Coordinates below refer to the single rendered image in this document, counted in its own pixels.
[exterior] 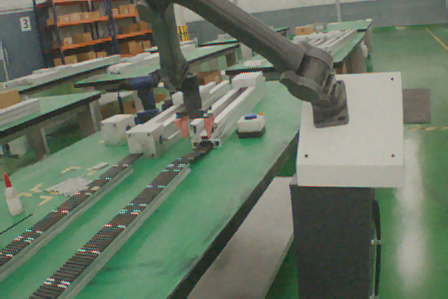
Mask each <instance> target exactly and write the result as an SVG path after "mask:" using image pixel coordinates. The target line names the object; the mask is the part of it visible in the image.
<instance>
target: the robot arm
mask: <svg viewBox="0 0 448 299"><path fill-rule="evenodd" d="M136 2H137V4H136V9H137V11H138V16H139V18H140V20H143V21H145V22H146V23H150V26H151V29H152V31H153V37H154V39H155V42H156V48H157V50H158V53H159V56H160V58H159V66H160V68H159V70H158V71H159V73H160V76H161V77H162V79H161V82H162V83H163V87H164V88H165V89H166V90H167V91H169V92H182V95H183V96H182V97H183V102H184V107H182V108H180V109H179V110H177V111H175V113H176V119H175V120H173V122H174V123H175V125H176V126H177V127H178V128H179V130H180V131H181V132H182V134H183V135H184V138H185V139H189V132H188V119H187V116H188V118H189V119H203V120H204V123H205V127H206V130H207V136H208V139H210V138H211V136H212V130H213V123H214V120H215V117H216V113H208V112H207V110H213V108H212V105H202V103H201V92H200V86H199V81H198V76H197V74H193V73H192V72H188V71H190V69H191V65H190V64H189V63H188V62H187V61H186V58H185V55H184V54H183V53H182V51H181V44H180V40H179V35H178V31H177V22H176V18H175V14H174V9H175V6H174V5H175V4H178V5H180V6H182V7H185V8H187V9H189V10H191V11H193V12H194V13H195V14H198V15H199V16H200V17H201V18H204V19H205V20H206V21H208V22H210V23H211V24H213V25H214V26H216V27H218V28H219V29H220V30H223V31H224V32H225V33H226V34H228V35H230V36H231V37H233V38H234V39H236V40H238V41H239V42H241V43H242V44H243V45H246V46H247V47H248V48H249V49H251V50H253V51H254V52H256V53H257V54H259V55H261V56H262V57H264V59H265V60H267V61H269V62H270V64H272V65H273V66H275V68H276V70H277V71H278V72H280V73H281V78H280V80H279V83H282V85H284V86H286V87H287V90H288V92H289V93H290V94H292V96H294V97H295V98H297V99H298V100H302V101H306V102H311V106H312V117H313V121H312V122H313V124H314V126H315V127H316V128H324V127H336V126H342V125H346V124H348V123H349V109H348V102H347V94H346V85H345V83H344V80H342V79H340V80H336V76H335V74H331V69H332V67H333V63H334V58H333V57H332V55H331V54H330V53H328V52H327V51H325V50H324V49H322V48H320V47H316V46H311V45H309V44H308V43H307V42H306V41H305V40H300V41H298V42H297V43H293V42H292V41H290V40H288V39H287V38H284V37H283V36H281V35H280V34H278V33H277V32H275V31H274V30H272V28H269V27H268V26H267V25H266V24H264V23H261V21H260V20H258V19H257V18H255V17H253V16H252V15H251V14H249V13H247V12H246V11H245V10H243V9H241V8H240V7H239V6H236V5H235V3H233V2H230V0H136ZM206 114H207V115H206ZM205 115H206V116H205ZM182 122H183V125H184V128H183V125H182Z"/></svg>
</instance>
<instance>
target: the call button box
mask: <svg viewBox="0 0 448 299"><path fill-rule="evenodd" d="M265 132H266V126H265V117H264V115H263V116H259V115H256V116H255V117H254V118H245V117H244V116H242V117H241V118H240V119H239V121H238V122H237V130H236V134H238V136H239V139H246V138H261V137H262V135H263V134H264V133H265Z"/></svg>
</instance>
